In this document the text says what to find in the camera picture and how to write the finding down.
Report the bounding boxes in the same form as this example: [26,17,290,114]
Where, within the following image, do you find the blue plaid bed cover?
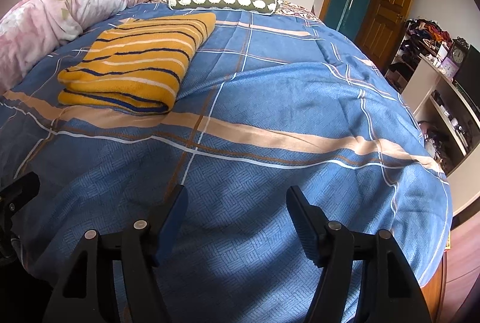
[1,4,452,322]

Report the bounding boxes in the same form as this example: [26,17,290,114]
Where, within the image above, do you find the purple table clock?
[441,37,470,81]

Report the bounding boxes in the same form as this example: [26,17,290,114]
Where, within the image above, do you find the yellow striped knit garment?
[58,12,216,115]

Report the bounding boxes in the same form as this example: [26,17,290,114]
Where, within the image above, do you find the pink floral quilt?
[1,0,150,93]

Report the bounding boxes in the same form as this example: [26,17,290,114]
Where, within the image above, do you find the white shelf unit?
[385,19,480,217]

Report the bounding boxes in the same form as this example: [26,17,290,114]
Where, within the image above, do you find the black television screen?
[454,45,480,109]

